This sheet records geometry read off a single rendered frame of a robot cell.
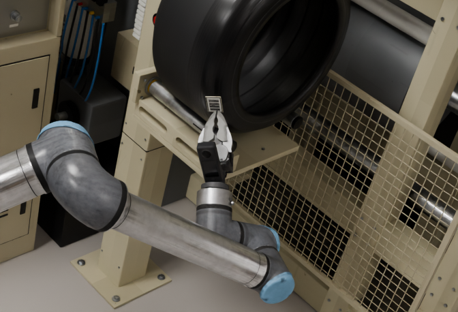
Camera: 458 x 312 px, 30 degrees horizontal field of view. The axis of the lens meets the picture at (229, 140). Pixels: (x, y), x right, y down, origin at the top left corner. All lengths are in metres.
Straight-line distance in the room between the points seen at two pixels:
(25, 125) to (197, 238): 1.07
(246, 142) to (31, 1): 0.77
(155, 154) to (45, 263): 0.67
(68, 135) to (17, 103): 0.91
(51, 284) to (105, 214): 1.38
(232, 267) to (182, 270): 1.30
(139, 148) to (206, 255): 0.90
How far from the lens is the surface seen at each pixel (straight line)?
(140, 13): 2.62
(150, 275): 3.20
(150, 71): 2.51
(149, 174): 2.82
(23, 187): 1.85
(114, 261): 3.09
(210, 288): 3.23
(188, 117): 2.42
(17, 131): 2.81
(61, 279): 3.14
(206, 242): 1.92
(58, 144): 1.84
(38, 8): 2.67
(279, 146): 2.59
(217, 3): 2.13
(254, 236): 2.15
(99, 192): 1.75
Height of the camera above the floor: 2.21
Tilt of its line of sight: 33 degrees down
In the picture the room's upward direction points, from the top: 15 degrees clockwise
